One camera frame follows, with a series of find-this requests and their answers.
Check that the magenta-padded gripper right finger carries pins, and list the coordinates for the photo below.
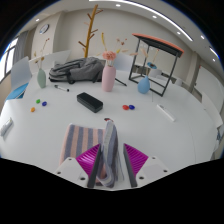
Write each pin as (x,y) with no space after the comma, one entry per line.
(136,160)

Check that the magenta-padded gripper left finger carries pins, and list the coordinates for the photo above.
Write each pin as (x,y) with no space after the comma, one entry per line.
(88,160)

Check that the grey striped towel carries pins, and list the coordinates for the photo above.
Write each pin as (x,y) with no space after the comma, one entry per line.
(83,138)

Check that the blue round magnet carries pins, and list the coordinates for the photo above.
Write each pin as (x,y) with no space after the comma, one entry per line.
(132,107)
(44,103)

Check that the red round magnet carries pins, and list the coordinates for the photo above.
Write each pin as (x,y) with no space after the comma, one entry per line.
(125,107)

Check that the white marker pen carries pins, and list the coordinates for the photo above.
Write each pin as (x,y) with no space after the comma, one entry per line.
(165,112)

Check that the black rectangular box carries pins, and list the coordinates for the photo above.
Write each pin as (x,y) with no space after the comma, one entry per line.
(89,101)

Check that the blue vase with dried stems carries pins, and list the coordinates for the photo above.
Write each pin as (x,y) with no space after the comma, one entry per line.
(143,86)

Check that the orange round magnet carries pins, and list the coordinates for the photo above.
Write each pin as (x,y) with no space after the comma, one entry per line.
(32,109)

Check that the green round magnet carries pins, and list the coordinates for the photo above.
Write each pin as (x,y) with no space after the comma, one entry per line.
(38,100)

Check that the pink vase with flowers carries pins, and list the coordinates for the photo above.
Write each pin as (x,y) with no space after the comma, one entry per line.
(108,80)

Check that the grey backpack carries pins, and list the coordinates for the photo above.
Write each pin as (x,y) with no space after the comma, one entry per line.
(80,70)

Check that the green vase with dried flowers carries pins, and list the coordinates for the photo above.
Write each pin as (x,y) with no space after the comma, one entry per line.
(41,80)

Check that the black-framed orange-topped side table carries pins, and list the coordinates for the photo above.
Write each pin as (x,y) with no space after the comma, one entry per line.
(160,41)

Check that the wooden coat rack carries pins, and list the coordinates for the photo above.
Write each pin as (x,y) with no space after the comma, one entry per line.
(90,31)

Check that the window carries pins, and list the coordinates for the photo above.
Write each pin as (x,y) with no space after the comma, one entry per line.
(7,60)

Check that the grey curtain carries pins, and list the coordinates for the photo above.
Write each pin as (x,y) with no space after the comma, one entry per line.
(20,46)

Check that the short ceiling light strip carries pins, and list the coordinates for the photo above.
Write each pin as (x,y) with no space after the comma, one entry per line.
(214,52)

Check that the round ceiling spot lights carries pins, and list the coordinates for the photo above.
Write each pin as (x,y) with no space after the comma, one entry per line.
(154,16)

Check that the long ceiling light strip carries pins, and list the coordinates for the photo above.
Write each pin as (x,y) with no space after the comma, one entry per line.
(156,13)

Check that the white wall board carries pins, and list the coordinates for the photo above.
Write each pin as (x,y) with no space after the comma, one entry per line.
(210,86)

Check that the round wall clock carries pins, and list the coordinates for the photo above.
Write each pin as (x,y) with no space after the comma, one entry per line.
(44,29)

